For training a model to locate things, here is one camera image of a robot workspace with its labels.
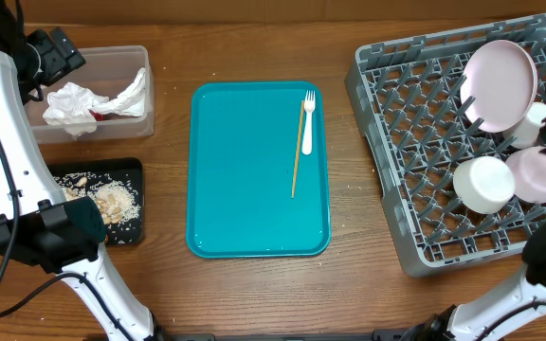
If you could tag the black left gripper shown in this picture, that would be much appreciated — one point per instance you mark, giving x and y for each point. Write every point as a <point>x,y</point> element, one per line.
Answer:
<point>62,57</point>

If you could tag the wooden chopstick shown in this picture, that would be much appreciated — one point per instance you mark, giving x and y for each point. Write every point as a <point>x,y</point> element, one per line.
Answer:
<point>297,152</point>

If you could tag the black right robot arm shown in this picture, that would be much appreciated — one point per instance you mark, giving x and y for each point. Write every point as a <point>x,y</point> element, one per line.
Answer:
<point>522,298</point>

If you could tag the clear plastic bin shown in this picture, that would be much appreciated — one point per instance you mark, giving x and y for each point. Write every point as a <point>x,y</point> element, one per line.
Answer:
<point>107,72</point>

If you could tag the grey dishwasher rack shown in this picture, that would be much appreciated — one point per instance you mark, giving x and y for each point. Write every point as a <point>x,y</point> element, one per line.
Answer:
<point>406,98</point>

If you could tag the white bowl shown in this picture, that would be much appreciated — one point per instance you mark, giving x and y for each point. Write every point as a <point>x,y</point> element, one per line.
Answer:
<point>484,184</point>

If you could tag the pink plate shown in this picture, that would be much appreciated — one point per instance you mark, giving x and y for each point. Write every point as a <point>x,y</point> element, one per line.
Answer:
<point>501,78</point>

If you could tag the pink bowl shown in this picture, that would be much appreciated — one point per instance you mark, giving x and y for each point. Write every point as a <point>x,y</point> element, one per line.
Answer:
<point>529,169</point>

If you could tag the rice and peanut leftovers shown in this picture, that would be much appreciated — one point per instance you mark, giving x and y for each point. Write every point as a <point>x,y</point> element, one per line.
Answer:
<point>116,200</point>

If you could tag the red snack wrapper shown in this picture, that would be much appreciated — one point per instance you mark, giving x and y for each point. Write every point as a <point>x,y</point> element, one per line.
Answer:
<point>97,116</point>

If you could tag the white plastic fork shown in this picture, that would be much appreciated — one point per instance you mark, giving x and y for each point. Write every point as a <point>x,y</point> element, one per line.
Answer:
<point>309,108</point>

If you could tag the teal plastic tray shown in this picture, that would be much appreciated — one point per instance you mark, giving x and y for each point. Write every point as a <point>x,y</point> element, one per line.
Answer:
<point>243,139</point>

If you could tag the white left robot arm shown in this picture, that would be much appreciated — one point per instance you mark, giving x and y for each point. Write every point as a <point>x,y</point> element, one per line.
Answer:
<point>38,226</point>

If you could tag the white napkin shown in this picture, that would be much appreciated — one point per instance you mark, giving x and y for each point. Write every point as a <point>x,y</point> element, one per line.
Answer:
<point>72,105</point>

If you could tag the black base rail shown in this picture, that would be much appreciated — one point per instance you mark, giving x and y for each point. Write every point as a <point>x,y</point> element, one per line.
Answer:
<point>376,335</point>

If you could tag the black food waste tray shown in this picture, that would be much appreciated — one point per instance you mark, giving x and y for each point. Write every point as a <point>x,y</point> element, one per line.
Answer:
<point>120,168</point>

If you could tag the white upturned cup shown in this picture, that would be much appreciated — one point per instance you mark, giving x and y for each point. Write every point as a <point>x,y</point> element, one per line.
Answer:
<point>526,131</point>

